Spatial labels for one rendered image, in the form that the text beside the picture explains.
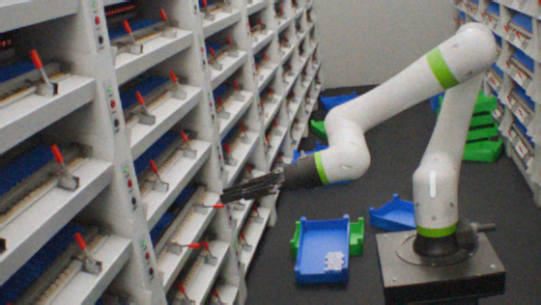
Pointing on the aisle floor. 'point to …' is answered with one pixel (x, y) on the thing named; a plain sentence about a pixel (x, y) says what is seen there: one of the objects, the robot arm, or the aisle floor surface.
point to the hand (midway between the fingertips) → (233, 194)
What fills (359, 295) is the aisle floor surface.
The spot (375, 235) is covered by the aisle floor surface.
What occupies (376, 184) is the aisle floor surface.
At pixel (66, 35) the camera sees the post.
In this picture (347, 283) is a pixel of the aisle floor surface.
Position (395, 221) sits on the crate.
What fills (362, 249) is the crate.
